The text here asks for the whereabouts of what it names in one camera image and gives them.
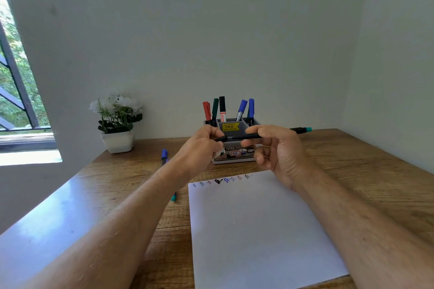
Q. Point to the person's right hand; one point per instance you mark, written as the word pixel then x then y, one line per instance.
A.
pixel 284 156

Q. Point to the person's left hand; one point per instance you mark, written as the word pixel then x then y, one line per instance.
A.
pixel 196 153

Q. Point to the person's left thumb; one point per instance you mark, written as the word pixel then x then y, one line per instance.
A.
pixel 218 147

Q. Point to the person's right middle finger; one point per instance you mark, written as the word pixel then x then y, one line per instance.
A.
pixel 259 151

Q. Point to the person's right thumb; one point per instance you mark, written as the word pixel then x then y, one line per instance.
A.
pixel 252 142

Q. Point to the black pen cap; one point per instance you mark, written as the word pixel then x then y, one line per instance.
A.
pixel 221 138

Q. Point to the black pen with teal end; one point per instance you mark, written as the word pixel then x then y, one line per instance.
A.
pixel 246 136

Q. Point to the person's right forearm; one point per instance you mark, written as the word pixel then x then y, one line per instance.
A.
pixel 366 234

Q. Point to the person's left forearm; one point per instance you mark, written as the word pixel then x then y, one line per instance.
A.
pixel 115 234

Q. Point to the grey desk organizer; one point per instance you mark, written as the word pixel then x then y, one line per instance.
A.
pixel 234 157

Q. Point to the blue marker with black body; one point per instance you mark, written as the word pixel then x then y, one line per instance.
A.
pixel 251 109

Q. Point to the blue marker with grey body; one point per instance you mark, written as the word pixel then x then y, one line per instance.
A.
pixel 241 108

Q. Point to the green marker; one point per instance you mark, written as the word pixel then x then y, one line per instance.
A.
pixel 215 109

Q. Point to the red marker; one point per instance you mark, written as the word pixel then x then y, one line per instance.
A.
pixel 206 111

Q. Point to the black marker with white label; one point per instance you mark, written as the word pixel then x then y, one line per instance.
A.
pixel 222 107

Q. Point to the blue capped pen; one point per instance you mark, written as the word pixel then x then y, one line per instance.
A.
pixel 164 156

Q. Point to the white paper sheet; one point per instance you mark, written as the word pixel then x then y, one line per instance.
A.
pixel 257 234

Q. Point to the white flower plant in pot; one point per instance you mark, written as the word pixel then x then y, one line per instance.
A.
pixel 117 122

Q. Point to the grey window grille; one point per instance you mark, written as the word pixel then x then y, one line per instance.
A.
pixel 20 85

